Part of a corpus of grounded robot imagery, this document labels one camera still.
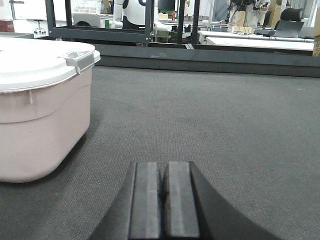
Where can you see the open grey laptop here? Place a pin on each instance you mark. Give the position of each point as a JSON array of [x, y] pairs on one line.
[[288, 29]]

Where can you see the white humanoid robot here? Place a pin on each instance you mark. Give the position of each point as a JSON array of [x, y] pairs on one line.
[[128, 14]]

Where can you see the black metal shelf frame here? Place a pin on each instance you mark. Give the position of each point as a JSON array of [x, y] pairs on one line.
[[161, 17]]

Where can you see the black office chair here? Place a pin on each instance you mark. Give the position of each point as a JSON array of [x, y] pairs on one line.
[[290, 14]]

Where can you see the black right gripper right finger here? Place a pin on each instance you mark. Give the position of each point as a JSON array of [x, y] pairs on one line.
[[194, 210]]

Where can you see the pink bin with white lid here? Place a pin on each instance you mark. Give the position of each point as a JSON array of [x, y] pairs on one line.
[[45, 104]]

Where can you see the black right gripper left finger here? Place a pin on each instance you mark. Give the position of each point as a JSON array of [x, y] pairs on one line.
[[135, 213]]

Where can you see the person in light coat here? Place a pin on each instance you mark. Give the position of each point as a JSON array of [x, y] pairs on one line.
[[252, 15]]

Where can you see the white plastic basket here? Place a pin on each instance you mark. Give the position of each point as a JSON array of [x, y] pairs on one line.
[[86, 6]]

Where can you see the white desk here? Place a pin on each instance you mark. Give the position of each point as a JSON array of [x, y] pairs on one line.
[[215, 38]]

